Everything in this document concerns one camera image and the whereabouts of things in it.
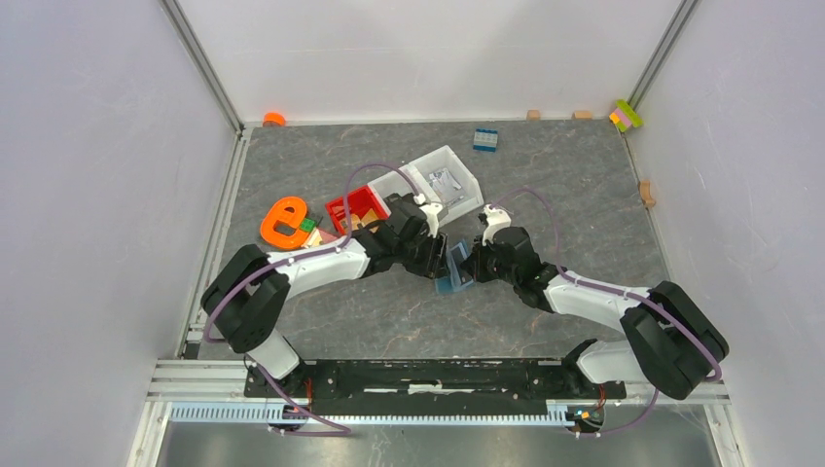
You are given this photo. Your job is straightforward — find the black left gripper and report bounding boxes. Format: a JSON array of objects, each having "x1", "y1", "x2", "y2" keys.
[{"x1": 395, "y1": 228, "x2": 450, "y2": 280}]

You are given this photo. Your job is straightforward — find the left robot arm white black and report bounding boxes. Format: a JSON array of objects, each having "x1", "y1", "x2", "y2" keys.
[{"x1": 200, "y1": 194, "x2": 448, "y2": 397}]

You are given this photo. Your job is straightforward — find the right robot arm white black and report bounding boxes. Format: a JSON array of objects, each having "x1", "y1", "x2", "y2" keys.
[{"x1": 461, "y1": 227, "x2": 730, "y2": 400}]

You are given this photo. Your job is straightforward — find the red plastic bin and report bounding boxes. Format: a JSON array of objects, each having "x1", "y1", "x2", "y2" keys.
[{"x1": 325, "y1": 186, "x2": 389, "y2": 235}]

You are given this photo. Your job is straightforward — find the clear plastic packet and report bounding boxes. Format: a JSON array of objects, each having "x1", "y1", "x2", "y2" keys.
[{"x1": 427, "y1": 167, "x2": 466, "y2": 207}]

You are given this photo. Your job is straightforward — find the white plastic bin with packet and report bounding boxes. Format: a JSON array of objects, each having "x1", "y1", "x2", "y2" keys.
[{"x1": 407, "y1": 145, "x2": 484, "y2": 226}]

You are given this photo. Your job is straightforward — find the green toy brick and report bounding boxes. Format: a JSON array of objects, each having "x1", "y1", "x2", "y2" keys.
[{"x1": 299, "y1": 218, "x2": 317, "y2": 233}]

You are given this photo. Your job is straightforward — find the blue lego brick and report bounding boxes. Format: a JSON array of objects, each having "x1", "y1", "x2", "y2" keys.
[{"x1": 473, "y1": 128, "x2": 499, "y2": 152}]

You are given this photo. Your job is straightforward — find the orange letter e toy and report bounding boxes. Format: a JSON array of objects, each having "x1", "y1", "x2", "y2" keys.
[{"x1": 259, "y1": 196, "x2": 309, "y2": 250}]

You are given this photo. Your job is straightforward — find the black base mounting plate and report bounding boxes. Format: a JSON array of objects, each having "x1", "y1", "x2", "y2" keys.
[{"x1": 279, "y1": 358, "x2": 627, "y2": 414}]

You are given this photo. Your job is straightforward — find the orange round cap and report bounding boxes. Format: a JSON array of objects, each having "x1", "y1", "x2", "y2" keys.
[{"x1": 262, "y1": 112, "x2": 286, "y2": 127}]

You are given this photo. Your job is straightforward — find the curved wooden piece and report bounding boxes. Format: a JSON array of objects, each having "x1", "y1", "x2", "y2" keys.
[{"x1": 638, "y1": 180, "x2": 657, "y2": 209}]

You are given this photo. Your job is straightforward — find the green pink stacked bricks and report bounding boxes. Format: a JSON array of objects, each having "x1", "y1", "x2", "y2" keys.
[{"x1": 608, "y1": 99, "x2": 644, "y2": 133}]

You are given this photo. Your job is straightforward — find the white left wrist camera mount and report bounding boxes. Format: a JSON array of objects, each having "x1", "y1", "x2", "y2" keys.
[{"x1": 412, "y1": 194, "x2": 444, "y2": 238}]

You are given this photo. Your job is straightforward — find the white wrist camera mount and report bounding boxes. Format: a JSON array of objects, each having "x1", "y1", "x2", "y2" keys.
[
  {"x1": 412, "y1": 194, "x2": 444, "y2": 238},
  {"x1": 479, "y1": 204, "x2": 512, "y2": 245}
]

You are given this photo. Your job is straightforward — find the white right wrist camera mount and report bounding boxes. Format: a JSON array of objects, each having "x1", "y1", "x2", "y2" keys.
[{"x1": 479, "y1": 204, "x2": 512, "y2": 245}]

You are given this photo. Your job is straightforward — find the aluminium frame rail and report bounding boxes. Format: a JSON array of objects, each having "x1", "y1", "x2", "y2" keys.
[{"x1": 146, "y1": 359, "x2": 731, "y2": 427}]

